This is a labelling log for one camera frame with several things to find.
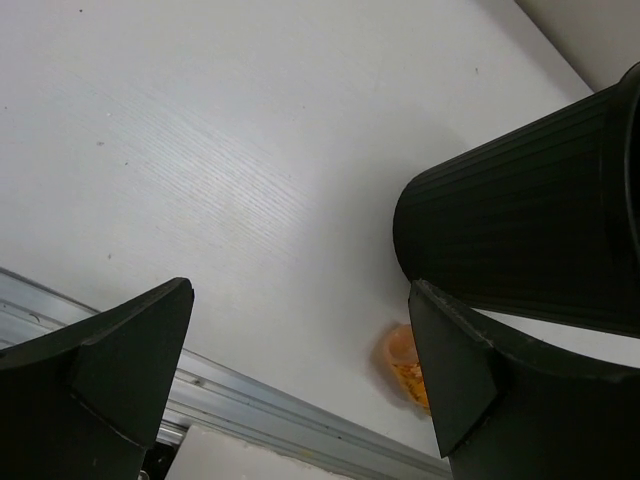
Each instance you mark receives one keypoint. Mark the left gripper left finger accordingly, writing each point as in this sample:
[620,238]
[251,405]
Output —
[86,401]

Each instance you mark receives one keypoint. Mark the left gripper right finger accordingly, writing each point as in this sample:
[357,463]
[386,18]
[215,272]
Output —
[506,405]

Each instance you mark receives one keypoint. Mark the black ribbed plastic bin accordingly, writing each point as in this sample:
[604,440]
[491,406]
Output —
[542,222]

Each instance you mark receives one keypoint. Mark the orange juice bottle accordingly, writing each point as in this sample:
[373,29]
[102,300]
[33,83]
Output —
[394,360]

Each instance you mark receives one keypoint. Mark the aluminium table edge rail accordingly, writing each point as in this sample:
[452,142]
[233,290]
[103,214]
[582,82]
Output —
[211,396]

